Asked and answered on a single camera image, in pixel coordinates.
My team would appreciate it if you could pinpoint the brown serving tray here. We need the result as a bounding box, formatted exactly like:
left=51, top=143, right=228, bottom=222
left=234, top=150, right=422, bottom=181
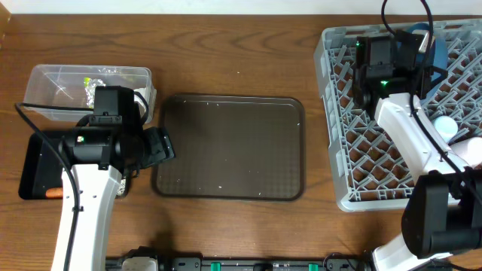
left=151, top=94, right=306, bottom=202

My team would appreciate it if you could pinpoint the white napkin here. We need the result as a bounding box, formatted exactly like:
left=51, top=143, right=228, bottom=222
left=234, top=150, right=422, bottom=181
left=134, top=88, right=148, bottom=113

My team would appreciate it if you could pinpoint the grey dishwasher rack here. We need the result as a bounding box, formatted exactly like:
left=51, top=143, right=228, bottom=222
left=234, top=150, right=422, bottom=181
left=314, top=19, right=481, bottom=212

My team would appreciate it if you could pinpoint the light blue cup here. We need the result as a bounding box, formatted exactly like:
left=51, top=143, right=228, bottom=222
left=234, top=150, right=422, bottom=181
left=432, top=116, right=459, bottom=143

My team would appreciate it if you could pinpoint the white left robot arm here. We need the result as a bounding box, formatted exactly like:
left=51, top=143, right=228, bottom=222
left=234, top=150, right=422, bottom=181
left=52, top=86, right=175, bottom=270

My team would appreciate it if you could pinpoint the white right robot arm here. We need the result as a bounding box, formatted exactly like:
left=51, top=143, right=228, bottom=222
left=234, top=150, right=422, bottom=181
left=352, top=31, right=481, bottom=270

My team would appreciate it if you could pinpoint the clear plastic bin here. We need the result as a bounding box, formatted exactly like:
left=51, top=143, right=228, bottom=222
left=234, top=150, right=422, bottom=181
left=23, top=64, right=157, bottom=122

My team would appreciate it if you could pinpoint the aluminium foil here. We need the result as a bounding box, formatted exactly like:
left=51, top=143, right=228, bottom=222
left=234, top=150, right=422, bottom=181
left=84, top=78, right=106, bottom=108

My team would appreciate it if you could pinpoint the dark blue plate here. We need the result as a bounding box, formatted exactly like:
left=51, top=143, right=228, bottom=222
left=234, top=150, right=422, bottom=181
left=406, top=23, right=448, bottom=105

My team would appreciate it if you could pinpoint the pile of white rice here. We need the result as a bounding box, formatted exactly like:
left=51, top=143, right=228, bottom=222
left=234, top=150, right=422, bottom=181
left=116, top=178, right=127, bottom=198

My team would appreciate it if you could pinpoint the black tray bin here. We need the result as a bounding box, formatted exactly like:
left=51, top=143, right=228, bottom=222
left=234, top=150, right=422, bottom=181
left=19, top=127, right=143, bottom=199

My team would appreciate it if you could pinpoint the orange carrot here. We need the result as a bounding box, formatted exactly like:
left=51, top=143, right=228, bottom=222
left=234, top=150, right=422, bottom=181
left=45, top=187, right=63, bottom=199

